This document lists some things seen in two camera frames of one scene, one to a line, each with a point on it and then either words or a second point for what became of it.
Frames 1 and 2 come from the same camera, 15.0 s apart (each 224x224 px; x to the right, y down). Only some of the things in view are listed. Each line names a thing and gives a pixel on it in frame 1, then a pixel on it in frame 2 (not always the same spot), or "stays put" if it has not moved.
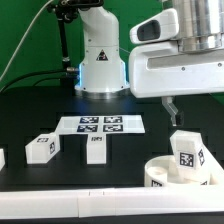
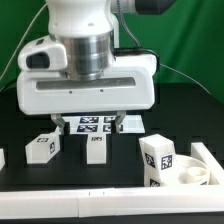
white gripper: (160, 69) to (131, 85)
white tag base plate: (101, 124) stays put
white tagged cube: (42, 149) stays put
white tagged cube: (96, 149) stays put
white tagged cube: (189, 162) to (157, 159)
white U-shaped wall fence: (113, 202) stays put
